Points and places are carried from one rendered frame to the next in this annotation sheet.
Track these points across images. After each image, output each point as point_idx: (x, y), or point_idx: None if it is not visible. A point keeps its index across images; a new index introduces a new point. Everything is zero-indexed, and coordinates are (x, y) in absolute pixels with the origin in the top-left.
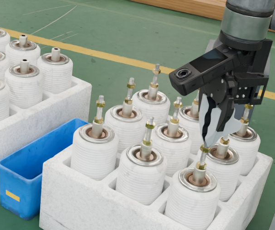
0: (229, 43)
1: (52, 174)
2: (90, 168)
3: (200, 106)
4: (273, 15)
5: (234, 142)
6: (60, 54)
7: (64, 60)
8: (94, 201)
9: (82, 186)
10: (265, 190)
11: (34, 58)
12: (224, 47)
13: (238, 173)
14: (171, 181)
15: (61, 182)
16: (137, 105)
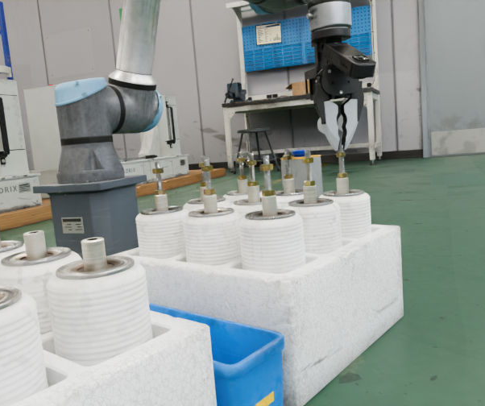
0: (346, 32)
1: (300, 288)
2: (304, 250)
3: (325, 115)
4: (126, 109)
5: (260, 194)
6: None
7: (8, 242)
8: (340, 274)
9: (329, 267)
10: None
11: None
12: (332, 43)
13: None
14: (346, 202)
15: (311, 287)
16: (175, 219)
